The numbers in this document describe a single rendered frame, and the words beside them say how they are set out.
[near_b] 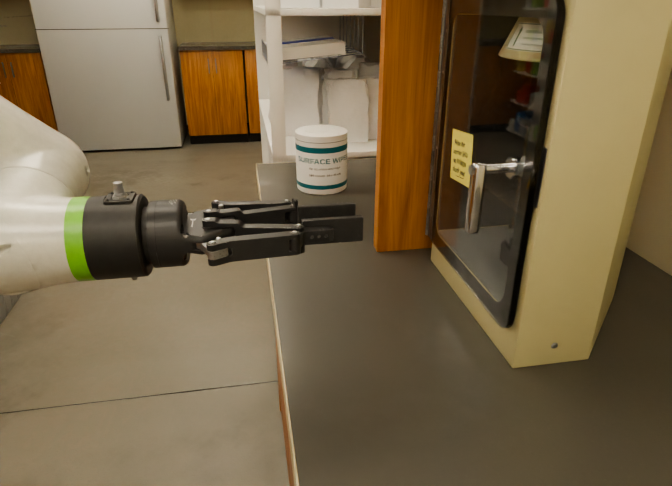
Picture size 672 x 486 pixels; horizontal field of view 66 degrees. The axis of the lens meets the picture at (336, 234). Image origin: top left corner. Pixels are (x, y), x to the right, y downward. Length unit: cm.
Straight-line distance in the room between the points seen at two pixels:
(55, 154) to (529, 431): 63
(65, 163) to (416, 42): 56
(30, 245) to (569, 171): 57
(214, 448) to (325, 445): 135
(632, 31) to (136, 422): 190
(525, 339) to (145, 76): 504
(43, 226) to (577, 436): 61
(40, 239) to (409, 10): 63
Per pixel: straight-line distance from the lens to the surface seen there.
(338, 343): 75
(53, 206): 61
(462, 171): 80
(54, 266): 60
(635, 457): 68
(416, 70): 93
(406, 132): 94
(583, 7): 60
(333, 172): 129
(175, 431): 204
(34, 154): 69
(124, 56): 551
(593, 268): 72
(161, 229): 58
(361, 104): 185
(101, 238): 58
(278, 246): 55
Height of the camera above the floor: 138
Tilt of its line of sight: 24 degrees down
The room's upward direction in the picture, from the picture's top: straight up
